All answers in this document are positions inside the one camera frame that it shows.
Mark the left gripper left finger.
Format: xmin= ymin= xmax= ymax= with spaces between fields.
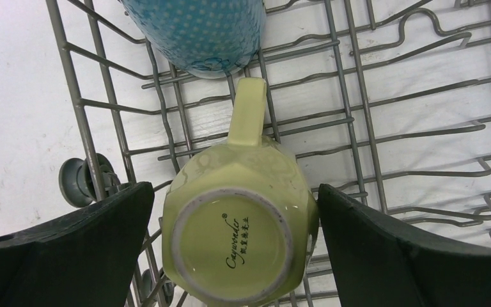
xmin=0 ymin=182 xmax=155 ymax=306

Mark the blue floral mug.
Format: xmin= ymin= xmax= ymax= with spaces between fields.
xmin=122 ymin=0 xmax=267 ymax=79

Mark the pale yellow mug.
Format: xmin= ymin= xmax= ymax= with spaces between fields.
xmin=161 ymin=77 xmax=319 ymax=306

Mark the grey wire dish rack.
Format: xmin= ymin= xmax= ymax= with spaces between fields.
xmin=47 ymin=1 xmax=491 ymax=306

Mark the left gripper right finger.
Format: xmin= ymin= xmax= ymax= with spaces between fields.
xmin=317 ymin=184 xmax=491 ymax=306

